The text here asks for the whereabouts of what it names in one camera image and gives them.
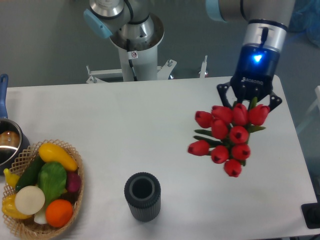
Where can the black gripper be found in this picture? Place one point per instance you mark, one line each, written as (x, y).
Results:
(252, 78)

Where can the red tulip bouquet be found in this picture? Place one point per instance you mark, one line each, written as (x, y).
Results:
(225, 132)

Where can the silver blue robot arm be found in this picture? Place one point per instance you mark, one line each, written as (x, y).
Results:
(267, 26)

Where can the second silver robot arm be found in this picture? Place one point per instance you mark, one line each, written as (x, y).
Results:
(129, 24)

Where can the dark grey ribbed vase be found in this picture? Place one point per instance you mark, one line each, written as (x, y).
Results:
(142, 192)

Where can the black device at edge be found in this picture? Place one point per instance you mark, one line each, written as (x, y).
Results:
(311, 214)

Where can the purple red onion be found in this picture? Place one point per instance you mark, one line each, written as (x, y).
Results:
(73, 182)

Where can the yellow squash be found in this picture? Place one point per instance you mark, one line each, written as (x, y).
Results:
(50, 152)

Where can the green lettuce leaf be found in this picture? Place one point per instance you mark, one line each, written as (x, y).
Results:
(52, 181)

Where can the orange fruit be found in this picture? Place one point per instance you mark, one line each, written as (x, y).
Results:
(58, 213)

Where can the green cucumber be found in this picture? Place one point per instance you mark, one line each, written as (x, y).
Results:
(30, 175)

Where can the yellow bell pepper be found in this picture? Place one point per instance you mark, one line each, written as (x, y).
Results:
(9, 208)

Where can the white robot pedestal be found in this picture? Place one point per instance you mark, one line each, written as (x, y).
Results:
(138, 57)

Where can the white metal base frame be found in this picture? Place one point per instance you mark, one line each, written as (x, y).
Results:
(132, 70)

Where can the blue handled saucepan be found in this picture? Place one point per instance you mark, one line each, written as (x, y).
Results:
(12, 139)

